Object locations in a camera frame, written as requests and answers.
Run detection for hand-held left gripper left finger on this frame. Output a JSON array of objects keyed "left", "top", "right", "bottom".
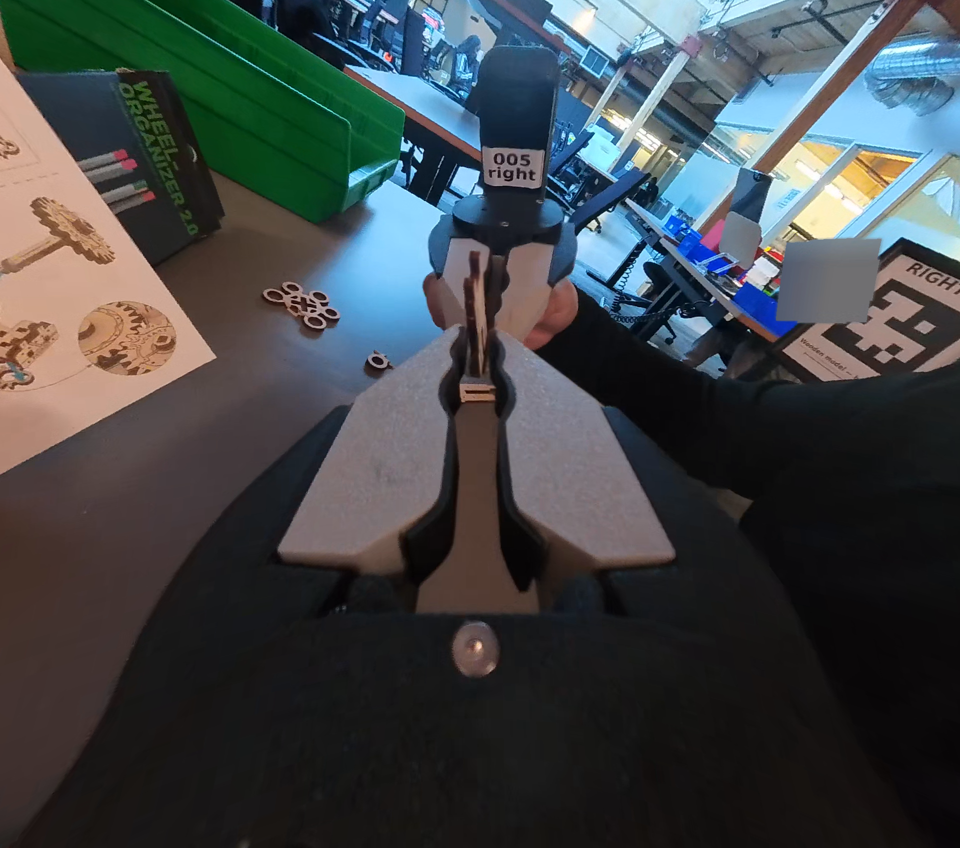
[{"left": 277, "top": 325, "right": 462, "bottom": 586}]

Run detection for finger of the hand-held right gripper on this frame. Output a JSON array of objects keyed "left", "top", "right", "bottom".
[
  {"left": 489, "top": 244, "right": 556, "bottom": 339},
  {"left": 438, "top": 240, "right": 492, "bottom": 331}
]

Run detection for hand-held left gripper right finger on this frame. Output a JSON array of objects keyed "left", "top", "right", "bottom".
[{"left": 491, "top": 330, "right": 676, "bottom": 595}]

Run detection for wooden double bar part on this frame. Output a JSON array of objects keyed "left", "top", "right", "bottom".
[{"left": 459, "top": 251, "right": 494, "bottom": 378}]

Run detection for wooden five-ring part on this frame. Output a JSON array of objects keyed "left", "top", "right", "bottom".
[{"left": 261, "top": 282, "right": 342, "bottom": 332}]

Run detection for person's right forearm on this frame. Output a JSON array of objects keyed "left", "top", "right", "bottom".
[{"left": 534, "top": 293, "right": 826, "bottom": 496}]

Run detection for black model kit box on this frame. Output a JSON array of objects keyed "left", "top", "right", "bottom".
[{"left": 15, "top": 70, "right": 225, "bottom": 267}]

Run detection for person's right hand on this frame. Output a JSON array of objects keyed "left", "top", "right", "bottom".
[{"left": 523, "top": 283, "right": 581, "bottom": 351}]

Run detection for wooden-edged desk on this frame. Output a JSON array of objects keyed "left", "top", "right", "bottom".
[{"left": 343, "top": 64, "right": 489, "bottom": 207}]

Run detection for white column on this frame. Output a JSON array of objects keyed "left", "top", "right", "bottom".
[{"left": 615, "top": 34, "right": 702, "bottom": 140}]

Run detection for white standing desk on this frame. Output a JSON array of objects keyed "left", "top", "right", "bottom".
[{"left": 622, "top": 199, "right": 785, "bottom": 369}]

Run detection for blue storage bins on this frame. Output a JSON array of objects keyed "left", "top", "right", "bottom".
[{"left": 660, "top": 214, "right": 785, "bottom": 318}]

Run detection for dark grey panel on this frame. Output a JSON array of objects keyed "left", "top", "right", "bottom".
[{"left": 731, "top": 169, "right": 774, "bottom": 219}]

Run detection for brown wooden column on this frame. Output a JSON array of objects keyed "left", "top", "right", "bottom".
[{"left": 750, "top": 0, "right": 927, "bottom": 175}]

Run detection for green plastic bin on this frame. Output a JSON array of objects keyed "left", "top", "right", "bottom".
[{"left": 0, "top": 0, "right": 407, "bottom": 225}]

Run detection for folded instruction sheet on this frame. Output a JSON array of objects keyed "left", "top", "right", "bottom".
[{"left": 0, "top": 59, "right": 219, "bottom": 475}]

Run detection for framed black-white marker board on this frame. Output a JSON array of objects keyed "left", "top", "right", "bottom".
[{"left": 771, "top": 236, "right": 960, "bottom": 385}]

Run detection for black coiled cable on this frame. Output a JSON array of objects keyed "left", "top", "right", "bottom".
[{"left": 611, "top": 296, "right": 676, "bottom": 339}]

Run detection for silver air duct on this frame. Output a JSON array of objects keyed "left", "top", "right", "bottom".
[{"left": 862, "top": 32, "right": 960, "bottom": 116}]

